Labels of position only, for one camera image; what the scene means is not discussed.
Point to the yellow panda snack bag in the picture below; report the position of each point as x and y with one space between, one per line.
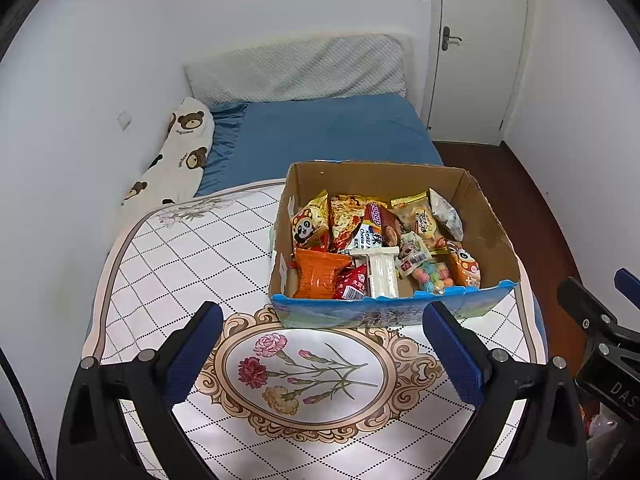
311 226

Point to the grey dotted pillow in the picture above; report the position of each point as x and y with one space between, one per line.
308 69

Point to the white quilted floral blanket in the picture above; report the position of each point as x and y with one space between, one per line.
271 402

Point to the blue bed sheet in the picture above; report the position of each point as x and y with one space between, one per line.
259 141

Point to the colourful candy ball bag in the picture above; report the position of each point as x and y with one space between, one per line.
432 276

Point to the metal door handle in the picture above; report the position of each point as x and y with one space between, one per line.
448 37

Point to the clutter on floor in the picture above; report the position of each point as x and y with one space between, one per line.
607 434

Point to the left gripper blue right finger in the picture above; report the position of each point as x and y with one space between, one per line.
463 355

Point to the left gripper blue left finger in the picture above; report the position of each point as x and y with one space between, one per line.
185 352

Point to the white bear print bolster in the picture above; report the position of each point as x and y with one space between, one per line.
177 170

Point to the small red snack packet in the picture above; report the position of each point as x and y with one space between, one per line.
352 284

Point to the orange panda snack bag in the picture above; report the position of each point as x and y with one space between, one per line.
463 267

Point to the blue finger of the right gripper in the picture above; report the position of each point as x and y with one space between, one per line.
582 306
628 285

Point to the blue milk cardboard box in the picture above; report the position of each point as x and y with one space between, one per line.
372 243

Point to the yellow red noodle packet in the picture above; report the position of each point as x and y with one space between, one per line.
346 212

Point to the white wall socket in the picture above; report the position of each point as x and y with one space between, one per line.
124 119

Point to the white chocolate stick packet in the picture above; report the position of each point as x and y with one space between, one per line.
412 254

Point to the grey white snack packet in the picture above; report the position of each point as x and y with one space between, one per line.
382 278

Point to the white door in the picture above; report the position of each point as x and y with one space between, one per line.
472 83

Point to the yellow clear cake packet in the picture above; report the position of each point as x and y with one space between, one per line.
415 215

